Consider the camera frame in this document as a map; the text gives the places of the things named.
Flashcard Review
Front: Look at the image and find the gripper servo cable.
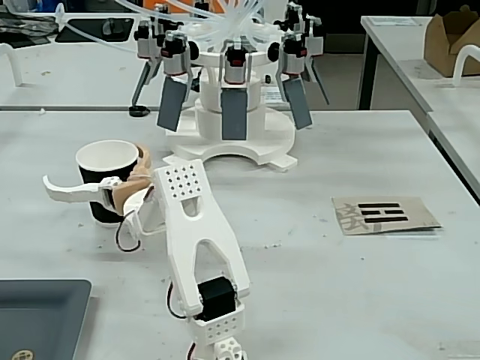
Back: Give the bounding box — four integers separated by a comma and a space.
115, 208, 143, 253

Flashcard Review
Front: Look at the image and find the grey plastic tray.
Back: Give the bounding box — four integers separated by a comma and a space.
0, 278, 93, 360

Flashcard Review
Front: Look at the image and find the printed cardboard card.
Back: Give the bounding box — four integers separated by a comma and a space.
331, 196, 443, 237

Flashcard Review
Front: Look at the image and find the brown cardboard box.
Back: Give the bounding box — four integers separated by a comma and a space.
423, 3, 480, 79

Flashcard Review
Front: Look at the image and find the red black arm cable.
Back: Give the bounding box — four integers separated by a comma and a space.
166, 280, 179, 320

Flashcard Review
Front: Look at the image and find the white round machine stand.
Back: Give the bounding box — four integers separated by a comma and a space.
162, 48, 299, 174

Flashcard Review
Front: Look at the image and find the black paper cup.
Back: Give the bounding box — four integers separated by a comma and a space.
75, 139, 140, 229

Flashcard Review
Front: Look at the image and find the printed paper label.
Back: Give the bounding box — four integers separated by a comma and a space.
260, 85, 290, 106

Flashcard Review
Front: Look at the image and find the orange object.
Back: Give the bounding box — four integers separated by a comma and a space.
145, 0, 226, 11

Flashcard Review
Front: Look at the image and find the clear tubing bundle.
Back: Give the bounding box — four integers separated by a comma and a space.
55, 0, 286, 50

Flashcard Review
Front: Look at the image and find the white bent bracket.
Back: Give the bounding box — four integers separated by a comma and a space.
452, 44, 480, 88
0, 42, 24, 88

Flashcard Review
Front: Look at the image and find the black flat mat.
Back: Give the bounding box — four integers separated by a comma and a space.
55, 16, 136, 44

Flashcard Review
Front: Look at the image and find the dark crumpled plastic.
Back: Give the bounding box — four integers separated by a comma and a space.
0, 10, 61, 49

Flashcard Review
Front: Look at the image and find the black table leg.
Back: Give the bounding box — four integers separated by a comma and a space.
358, 31, 380, 111

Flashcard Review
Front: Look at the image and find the white paper sheet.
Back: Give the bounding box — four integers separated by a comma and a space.
369, 16, 428, 27

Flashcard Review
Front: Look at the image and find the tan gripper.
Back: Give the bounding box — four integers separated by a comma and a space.
42, 143, 157, 217

